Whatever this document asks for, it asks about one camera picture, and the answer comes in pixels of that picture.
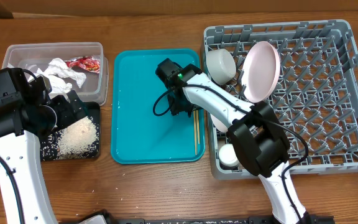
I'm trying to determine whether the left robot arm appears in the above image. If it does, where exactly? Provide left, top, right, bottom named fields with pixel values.
left=0, top=68, right=89, bottom=223

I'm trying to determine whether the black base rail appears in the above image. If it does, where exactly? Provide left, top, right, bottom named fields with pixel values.
left=117, top=215, right=335, bottom=224

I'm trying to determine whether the white paper cup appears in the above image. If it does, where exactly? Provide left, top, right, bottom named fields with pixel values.
left=218, top=144, right=240, bottom=170

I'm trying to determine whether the left wooden chopstick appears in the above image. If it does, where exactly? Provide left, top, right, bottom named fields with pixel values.
left=193, top=111, right=198, bottom=155

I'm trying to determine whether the black tray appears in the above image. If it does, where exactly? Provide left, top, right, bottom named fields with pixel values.
left=39, top=101, right=101, bottom=162

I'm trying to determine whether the red snack wrapper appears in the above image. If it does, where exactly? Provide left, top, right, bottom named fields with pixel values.
left=65, top=55, right=101, bottom=73

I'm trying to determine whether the teal plastic tray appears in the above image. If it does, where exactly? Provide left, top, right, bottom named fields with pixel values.
left=111, top=49, right=206, bottom=164

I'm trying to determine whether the right wooden chopstick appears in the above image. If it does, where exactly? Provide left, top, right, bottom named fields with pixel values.
left=195, top=110, right=200, bottom=144

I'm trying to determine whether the grey dishwasher rack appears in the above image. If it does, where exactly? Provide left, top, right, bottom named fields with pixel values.
left=203, top=19, right=358, bottom=175

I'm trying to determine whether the wooden chopstick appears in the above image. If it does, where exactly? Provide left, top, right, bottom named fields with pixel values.
left=195, top=110, right=200, bottom=144
left=193, top=111, right=198, bottom=155

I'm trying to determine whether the large pink plate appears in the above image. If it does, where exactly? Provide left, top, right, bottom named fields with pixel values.
left=241, top=41, right=280, bottom=103

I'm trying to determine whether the crumpled white tissue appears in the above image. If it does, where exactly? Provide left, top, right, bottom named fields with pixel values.
left=27, top=58, right=87, bottom=94

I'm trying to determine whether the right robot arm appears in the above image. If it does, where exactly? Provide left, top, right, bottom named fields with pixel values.
left=155, top=58, right=310, bottom=223

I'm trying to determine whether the clear plastic bin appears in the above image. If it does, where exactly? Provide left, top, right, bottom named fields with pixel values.
left=2, top=42, right=109, bottom=105

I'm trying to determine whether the pink bowl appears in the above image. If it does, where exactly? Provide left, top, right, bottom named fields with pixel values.
left=210, top=114, right=229, bottom=133

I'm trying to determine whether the grey bowl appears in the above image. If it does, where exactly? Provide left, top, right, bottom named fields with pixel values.
left=206, top=49, right=237, bottom=85

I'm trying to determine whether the rice pile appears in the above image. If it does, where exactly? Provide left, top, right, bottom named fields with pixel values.
left=40, top=116, right=99, bottom=160

